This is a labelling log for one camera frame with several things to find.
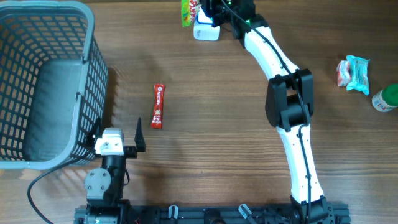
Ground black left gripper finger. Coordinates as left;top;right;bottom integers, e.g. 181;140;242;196
134;117;146;152
85;118;101;148

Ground Haribo gummy candy bag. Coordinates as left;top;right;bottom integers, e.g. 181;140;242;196
181;0;201;27

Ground red coffee stick sachet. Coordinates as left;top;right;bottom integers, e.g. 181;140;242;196
150;83;165;129

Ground red small candy pack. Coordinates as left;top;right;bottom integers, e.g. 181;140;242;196
336;60;351;87

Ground teal tissue pack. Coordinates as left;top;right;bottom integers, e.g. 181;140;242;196
346;55;370;96

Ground green-lid white jar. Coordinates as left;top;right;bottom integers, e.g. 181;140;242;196
372;84;397;112

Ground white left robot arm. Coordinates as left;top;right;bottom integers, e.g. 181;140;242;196
74;119;146;224

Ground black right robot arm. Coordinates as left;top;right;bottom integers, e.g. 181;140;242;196
200;0;335;223

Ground white barcode scanner box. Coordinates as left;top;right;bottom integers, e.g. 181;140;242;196
193;8;220;41

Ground grey plastic shopping basket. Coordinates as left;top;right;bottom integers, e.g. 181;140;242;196
1;1;108;170

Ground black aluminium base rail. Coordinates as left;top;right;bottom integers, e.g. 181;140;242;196
73;203;351;224

